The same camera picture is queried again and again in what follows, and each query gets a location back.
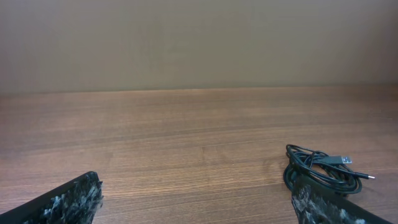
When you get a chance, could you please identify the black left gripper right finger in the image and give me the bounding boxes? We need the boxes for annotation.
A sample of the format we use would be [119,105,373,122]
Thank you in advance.
[292,176,391,224]

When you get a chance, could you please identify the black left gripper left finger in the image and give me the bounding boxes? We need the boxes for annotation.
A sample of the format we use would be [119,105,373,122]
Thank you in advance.
[1,171,103,224]

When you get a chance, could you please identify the black USB cable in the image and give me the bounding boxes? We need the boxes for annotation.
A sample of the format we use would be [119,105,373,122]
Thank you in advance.
[283,144,376,196]

